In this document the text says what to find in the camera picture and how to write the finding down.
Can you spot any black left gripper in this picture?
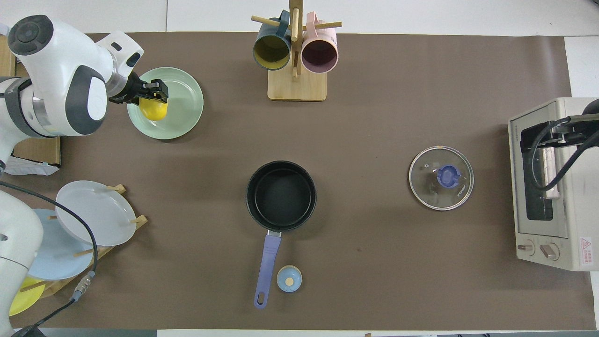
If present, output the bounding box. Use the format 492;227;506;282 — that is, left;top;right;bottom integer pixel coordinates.
109;70;169;105

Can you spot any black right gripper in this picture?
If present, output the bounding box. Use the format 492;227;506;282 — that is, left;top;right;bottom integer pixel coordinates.
519;115;580;150

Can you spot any glass lid with blue knob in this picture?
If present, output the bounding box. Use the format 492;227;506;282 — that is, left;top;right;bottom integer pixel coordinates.
409;146;475;211

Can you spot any pale green plate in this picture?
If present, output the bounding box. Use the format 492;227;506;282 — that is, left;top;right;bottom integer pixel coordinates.
127;67;205;140

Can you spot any wooden plate rack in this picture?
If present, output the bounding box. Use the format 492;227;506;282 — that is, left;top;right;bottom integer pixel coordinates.
19;184;148;298

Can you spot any pale grey plate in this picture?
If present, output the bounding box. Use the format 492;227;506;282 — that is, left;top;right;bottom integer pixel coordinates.
55;180;137;247

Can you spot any light blue plate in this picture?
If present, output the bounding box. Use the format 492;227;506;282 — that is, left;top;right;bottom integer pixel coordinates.
28;208;94;281

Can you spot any yellow plate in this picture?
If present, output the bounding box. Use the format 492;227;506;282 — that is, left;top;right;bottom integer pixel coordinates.
8;276;46;317

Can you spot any cream toaster oven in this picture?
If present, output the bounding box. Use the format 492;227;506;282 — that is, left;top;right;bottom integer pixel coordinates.
508;97;599;272

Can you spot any dark teal mug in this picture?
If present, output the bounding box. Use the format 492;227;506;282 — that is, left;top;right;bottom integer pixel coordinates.
253;10;292;71

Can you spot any wooden mug tree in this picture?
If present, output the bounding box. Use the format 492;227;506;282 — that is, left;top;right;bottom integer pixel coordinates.
251;0;342;102

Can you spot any crumpled white paper bag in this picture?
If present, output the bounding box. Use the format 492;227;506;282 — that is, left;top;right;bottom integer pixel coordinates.
2;156;60;176

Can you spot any light wooden board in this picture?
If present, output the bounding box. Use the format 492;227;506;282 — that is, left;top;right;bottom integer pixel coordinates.
0;35;17;78

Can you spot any pink ribbed mug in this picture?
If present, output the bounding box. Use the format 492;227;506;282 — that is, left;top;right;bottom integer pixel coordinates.
301;12;339;74

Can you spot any brown table mat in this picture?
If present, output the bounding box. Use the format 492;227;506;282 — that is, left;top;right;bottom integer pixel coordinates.
9;32;597;330

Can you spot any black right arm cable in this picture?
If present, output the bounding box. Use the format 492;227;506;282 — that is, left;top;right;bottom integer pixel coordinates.
528;117;599;191

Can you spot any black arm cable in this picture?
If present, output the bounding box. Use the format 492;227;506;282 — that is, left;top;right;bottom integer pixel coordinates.
0;182;99;337
528;117;599;191

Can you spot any dark blue long-handled pot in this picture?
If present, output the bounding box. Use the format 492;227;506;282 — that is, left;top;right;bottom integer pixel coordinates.
246;161;317;309

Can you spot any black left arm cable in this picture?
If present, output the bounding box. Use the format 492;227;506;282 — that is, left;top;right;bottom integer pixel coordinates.
0;182;99;337

